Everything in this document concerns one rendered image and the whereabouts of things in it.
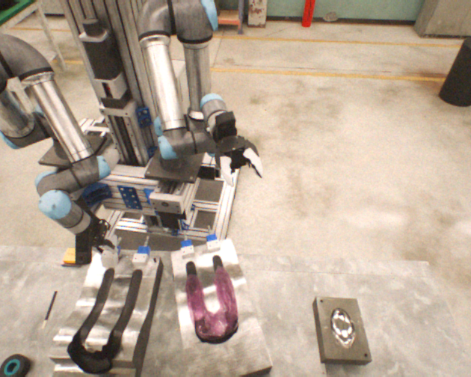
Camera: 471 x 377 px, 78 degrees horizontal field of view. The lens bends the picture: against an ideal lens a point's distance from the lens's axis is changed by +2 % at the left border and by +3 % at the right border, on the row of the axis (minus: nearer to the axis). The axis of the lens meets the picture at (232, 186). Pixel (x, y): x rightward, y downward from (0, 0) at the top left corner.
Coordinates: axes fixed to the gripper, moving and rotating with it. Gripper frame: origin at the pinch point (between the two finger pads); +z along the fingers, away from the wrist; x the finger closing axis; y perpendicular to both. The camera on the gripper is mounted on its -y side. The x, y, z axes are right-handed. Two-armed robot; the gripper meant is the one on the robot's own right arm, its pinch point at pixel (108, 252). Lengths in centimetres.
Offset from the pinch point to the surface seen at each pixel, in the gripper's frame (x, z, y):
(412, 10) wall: -309, 182, 487
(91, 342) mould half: -4.5, -2.6, -30.5
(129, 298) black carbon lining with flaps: -9.5, 5.9, -15.1
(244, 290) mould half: -51, 11, -12
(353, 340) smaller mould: -87, 17, -26
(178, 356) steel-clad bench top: -27.7, 14.1, -32.4
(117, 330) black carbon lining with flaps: -10.5, 0.7, -26.4
